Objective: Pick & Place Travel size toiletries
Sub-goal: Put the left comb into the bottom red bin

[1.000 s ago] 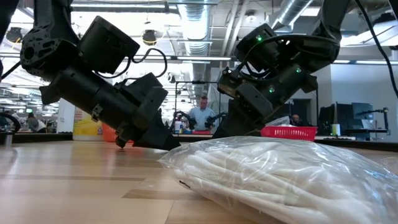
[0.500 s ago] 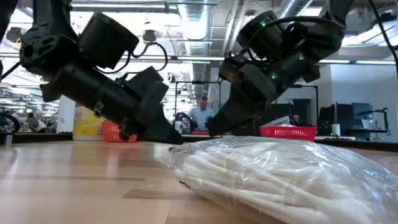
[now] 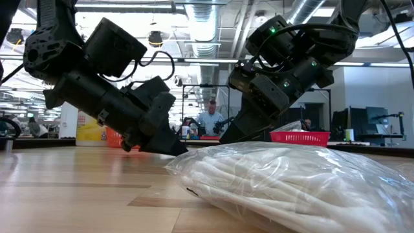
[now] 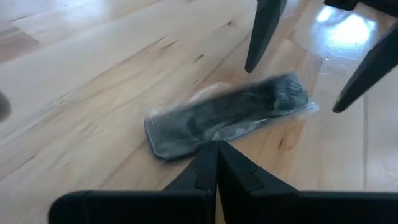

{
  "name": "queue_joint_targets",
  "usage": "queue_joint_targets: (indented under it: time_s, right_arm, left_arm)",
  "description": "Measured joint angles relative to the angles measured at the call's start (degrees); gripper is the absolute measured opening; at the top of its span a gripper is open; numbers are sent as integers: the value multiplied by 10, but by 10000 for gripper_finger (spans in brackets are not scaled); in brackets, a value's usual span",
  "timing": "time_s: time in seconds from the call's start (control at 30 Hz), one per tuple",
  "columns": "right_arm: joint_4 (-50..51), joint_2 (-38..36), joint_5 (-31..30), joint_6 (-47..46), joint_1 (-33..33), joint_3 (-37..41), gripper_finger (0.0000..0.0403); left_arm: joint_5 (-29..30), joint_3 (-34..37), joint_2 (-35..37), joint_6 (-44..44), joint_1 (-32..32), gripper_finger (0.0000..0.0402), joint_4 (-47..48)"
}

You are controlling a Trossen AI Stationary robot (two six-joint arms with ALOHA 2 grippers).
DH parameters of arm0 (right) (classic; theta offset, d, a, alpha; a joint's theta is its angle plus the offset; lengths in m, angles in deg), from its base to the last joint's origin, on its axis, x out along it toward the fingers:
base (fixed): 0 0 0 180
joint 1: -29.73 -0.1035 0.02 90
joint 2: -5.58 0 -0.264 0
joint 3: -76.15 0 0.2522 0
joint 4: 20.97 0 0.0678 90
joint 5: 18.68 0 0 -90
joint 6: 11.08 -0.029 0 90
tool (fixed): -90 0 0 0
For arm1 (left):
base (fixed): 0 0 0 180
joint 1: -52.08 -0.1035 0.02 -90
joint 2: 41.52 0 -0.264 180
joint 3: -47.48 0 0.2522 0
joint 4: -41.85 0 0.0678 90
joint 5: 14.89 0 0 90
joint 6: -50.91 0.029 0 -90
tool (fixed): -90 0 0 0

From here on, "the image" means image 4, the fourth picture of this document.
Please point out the bagged black comb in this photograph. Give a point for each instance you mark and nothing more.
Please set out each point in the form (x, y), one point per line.
(224, 118)

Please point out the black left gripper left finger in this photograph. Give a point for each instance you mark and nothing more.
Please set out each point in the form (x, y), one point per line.
(199, 174)

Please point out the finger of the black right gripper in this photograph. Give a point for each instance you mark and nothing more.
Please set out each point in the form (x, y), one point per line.
(367, 77)
(264, 31)

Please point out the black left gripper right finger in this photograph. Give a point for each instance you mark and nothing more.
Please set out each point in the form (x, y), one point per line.
(236, 174)

